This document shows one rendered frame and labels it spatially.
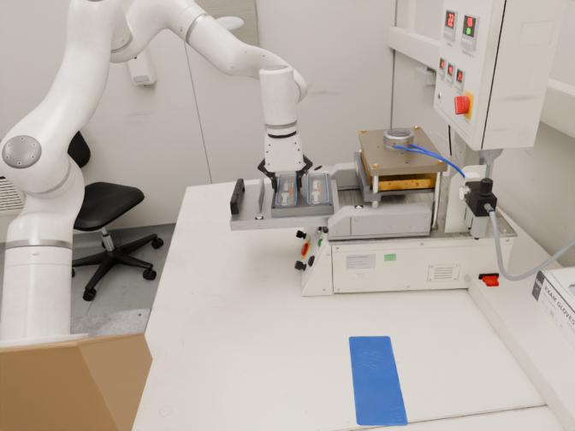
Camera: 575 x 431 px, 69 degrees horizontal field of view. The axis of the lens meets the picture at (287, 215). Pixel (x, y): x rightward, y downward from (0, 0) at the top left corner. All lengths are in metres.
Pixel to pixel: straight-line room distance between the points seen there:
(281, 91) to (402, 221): 0.43
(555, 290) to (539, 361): 0.17
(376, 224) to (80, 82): 0.76
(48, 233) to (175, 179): 1.93
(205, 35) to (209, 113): 1.56
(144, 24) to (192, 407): 0.91
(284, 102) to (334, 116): 1.66
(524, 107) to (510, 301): 0.46
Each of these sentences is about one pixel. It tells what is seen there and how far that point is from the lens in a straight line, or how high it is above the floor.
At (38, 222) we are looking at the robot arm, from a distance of 0.96.
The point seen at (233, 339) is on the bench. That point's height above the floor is 0.75.
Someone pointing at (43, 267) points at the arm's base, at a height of 1.07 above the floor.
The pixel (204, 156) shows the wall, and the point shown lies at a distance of 2.73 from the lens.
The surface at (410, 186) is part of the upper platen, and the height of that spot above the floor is 1.04.
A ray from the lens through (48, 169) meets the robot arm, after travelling 0.95.
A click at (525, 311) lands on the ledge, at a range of 1.14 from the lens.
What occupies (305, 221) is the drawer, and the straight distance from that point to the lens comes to 1.09.
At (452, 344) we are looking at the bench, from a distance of 1.08.
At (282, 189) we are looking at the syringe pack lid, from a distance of 1.16.
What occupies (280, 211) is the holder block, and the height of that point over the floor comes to 0.99.
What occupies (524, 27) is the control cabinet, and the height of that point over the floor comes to 1.40.
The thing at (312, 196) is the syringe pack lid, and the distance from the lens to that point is 1.11.
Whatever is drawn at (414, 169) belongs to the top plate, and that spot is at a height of 1.10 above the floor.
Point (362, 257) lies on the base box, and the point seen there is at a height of 0.88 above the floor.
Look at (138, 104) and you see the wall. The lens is 2.70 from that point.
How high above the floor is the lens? 1.52
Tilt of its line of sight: 30 degrees down
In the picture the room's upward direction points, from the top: 6 degrees counter-clockwise
